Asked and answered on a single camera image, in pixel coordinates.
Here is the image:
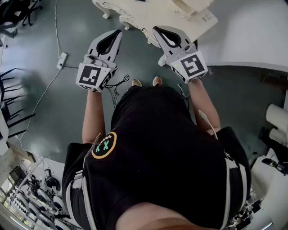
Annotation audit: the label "cluttered equipment shelf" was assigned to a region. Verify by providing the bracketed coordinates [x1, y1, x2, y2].
[0, 155, 76, 230]

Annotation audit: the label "person's face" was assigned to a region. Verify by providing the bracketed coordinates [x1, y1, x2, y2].
[116, 201, 222, 230]

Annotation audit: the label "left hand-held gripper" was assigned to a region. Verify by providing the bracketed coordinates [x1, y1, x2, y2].
[76, 29, 124, 93]

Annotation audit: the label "white cable with plug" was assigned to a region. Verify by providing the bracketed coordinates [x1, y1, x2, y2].
[198, 110, 219, 140]

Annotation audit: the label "white power strip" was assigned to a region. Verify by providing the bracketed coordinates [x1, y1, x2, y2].
[56, 52, 68, 70]

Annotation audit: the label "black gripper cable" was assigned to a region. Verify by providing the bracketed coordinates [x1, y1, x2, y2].
[177, 83, 192, 101]

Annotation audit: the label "tangled black cables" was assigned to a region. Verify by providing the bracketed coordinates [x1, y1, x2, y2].
[64, 65, 131, 106]

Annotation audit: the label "person's left forearm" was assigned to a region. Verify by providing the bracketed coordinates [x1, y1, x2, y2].
[81, 89, 107, 144]

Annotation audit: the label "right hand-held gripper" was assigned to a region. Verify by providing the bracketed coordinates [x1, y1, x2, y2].
[152, 25, 208, 84]

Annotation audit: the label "white paper roll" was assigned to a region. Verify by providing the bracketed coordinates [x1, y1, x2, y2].
[265, 103, 288, 130]
[268, 127, 288, 142]

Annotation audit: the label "black t-shirt with round logo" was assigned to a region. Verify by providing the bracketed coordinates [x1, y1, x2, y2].
[61, 84, 253, 230]

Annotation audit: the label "black office chair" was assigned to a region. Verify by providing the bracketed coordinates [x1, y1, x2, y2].
[0, 0, 44, 28]

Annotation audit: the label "person's right forearm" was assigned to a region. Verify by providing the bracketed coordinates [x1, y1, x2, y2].
[187, 78, 222, 136]

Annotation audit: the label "white power strip cable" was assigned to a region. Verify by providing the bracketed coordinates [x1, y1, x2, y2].
[17, 0, 63, 141]

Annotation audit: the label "grey shoulder strap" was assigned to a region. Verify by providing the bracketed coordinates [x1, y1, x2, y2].
[64, 169, 96, 230]
[224, 151, 246, 226]

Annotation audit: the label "white ornate table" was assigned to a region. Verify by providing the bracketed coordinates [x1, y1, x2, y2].
[92, 0, 219, 67]

